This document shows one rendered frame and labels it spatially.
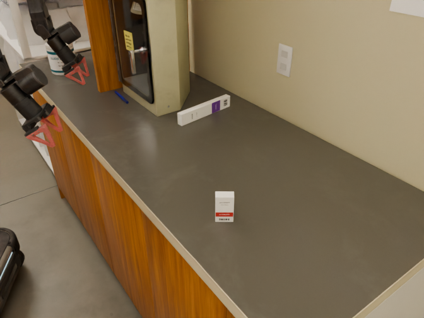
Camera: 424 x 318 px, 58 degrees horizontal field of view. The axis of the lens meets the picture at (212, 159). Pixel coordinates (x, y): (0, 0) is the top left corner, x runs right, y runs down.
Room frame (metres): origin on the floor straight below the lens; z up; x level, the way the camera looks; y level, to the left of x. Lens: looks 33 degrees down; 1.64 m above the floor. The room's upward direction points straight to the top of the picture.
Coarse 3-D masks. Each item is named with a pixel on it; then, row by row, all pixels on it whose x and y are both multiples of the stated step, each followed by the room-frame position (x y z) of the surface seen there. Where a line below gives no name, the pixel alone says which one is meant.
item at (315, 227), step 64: (128, 128) 1.30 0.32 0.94; (192, 128) 1.30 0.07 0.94; (256, 128) 1.30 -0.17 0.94; (128, 192) 0.93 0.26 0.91; (192, 192) 0.89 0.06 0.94; (256, 192) 0.89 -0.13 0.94; (320, 192) 0.89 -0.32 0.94; (384, 192) 0.89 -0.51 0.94; (192, 256) 0.65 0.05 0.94; (256, 256) 0.65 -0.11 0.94; (320, 256) 0.65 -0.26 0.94; (384, 256) 0.65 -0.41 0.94
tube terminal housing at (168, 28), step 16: (144, 0) 1.41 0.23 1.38; (160, 0) 1.42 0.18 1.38; (176, 0) 1.48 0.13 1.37; (160, 16) 1.42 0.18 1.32; (176, 16) 1.46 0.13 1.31; (160, 32) 1.42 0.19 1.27; (176, 32) 1.46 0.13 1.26; (160, 48) 1.42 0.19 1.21; (176, 48) 1.45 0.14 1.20; (160, 64) 1.41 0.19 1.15; (176, 64) 1.45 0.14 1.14; (160, 80) 1.41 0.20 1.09; (176, 80) 1.45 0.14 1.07; (160, 96) 1.41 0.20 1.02; (176, 96) 1.45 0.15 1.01; (160, 112) 1.40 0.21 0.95
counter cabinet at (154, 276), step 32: (64, 128) 1.57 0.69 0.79; (64, 160) 1.71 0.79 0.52; (96, 160) 1.25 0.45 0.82; (64, 192) 1.90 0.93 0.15; (96, 192) 1.33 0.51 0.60; (96, 224) 1.42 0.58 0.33; (128, 224) 1.05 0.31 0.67; (128, 256) 1.10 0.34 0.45; (160, 256) 0.85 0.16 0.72; (128, 288) 1.16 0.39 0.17; (160, 288) 0.87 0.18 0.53; (192, 288) 0.70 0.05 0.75; (416, 288) 0.66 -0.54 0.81
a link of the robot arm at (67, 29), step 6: (66, 24) 1.52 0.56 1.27; (72, 24) 1.55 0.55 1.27; (36, 30) 1.49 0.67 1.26; (42, 30) 1.49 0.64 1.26; (54, 30) 1.52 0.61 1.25; (60, 30) 1.52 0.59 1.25; (66, 30) 1.52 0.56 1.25; (72, 30) 1.51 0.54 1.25; (78, 30) 1.56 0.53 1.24; (42, 36) 1.49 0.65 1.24; (48, 36) 1.49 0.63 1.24; (66, 36) 1.51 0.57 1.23; (72, 36) 1.51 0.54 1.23; (78, 36) 1.52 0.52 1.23; (66, 42) 1.51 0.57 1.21
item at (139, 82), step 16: (112, 0) 1.61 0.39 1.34; (128, 0) 1.49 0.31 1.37; (128, 16) 1.50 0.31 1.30; (144, 16) 1.39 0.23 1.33; (144, 32) 1.40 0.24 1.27; (144, 48) 1.41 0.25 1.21; (128, 64) 1.55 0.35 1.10; (144, 64) 1.42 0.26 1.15; (128, 80) 1.56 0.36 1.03; (144, 80) 1.43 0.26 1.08; (144, 96) 1.44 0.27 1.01
